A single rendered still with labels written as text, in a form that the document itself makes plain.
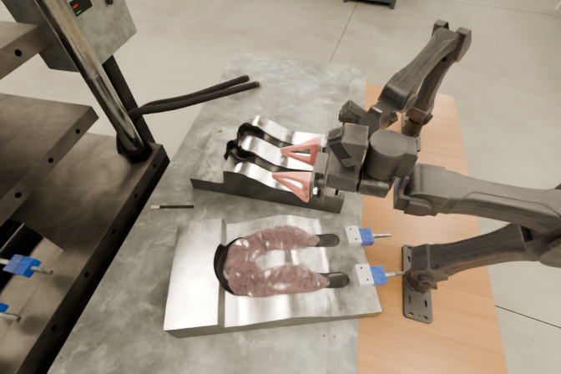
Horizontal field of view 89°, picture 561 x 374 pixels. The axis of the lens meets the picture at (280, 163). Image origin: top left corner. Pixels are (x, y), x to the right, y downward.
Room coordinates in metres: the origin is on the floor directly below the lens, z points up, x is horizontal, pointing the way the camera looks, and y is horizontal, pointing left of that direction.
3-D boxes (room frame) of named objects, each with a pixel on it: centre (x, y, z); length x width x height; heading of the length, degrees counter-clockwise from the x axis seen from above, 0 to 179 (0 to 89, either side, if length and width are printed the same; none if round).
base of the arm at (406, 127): (0.83, -0.52, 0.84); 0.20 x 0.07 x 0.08; 165
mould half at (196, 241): (0.27, 0.02, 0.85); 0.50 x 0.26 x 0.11; 96
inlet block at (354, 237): (0.35, -0.25, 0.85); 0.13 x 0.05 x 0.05; 96
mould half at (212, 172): (0.63, 0.03, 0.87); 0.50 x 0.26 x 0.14; 78
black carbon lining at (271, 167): (0.62, 0.01, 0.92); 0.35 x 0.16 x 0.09; 78
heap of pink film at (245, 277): (0.27, 0.01, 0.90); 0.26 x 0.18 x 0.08; 96
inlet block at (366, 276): (0.25, -0.26, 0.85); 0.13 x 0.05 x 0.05; 96
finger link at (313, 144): (0.35, -0.04, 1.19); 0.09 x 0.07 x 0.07; 75
